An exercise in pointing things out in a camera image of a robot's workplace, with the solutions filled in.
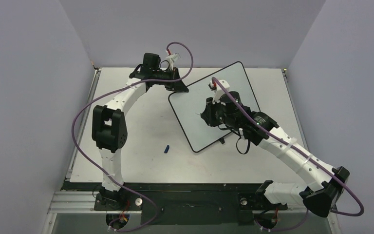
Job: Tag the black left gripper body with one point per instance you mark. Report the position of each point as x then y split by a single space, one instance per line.
170 74

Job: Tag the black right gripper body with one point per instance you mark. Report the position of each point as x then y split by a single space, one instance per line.
207 113

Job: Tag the white whiteboard black frame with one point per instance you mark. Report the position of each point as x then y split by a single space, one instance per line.
186 105

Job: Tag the blue marker cap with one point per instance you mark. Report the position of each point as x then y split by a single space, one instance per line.
166 149

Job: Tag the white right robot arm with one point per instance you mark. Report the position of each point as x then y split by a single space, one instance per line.
320 190

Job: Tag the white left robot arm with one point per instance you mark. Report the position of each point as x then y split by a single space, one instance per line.
109 128

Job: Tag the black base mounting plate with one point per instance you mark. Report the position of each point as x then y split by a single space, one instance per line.
245 194

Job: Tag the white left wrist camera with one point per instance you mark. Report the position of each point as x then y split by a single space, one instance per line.
171 59

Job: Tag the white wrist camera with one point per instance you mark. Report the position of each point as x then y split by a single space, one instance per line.
171 59
219 87

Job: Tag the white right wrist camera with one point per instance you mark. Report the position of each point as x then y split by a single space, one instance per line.
219 87

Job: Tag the aluminium frame rail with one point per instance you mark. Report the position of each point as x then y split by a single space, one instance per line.
86 203

